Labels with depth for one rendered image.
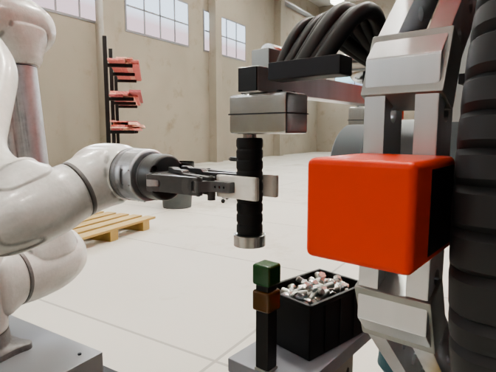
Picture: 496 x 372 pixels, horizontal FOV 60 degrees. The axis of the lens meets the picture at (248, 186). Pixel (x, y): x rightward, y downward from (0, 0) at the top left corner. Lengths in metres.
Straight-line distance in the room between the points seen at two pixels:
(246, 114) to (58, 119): 9.08
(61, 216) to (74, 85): 9.16
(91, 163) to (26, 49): 0.51
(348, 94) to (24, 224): 0.53
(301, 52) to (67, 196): 0.43
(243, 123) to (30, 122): 0.74
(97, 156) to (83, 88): 9.23
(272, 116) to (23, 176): 0.40
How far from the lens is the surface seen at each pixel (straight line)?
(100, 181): 0.75
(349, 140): 0.63
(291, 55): 0.49
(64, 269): 1.20
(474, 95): 0.30
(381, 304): 0.39
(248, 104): 0.54
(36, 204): 0.70
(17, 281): 1.12
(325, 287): 0.96
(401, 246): 0.28
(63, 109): 9.65
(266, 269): 0.79
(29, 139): 1.18
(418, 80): 0.36
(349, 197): 0.28
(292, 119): 0.52
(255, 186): 0.54
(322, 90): 0.64
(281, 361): 0.92
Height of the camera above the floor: 0.90
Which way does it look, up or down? 7 degrees down
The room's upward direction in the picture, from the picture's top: straight up
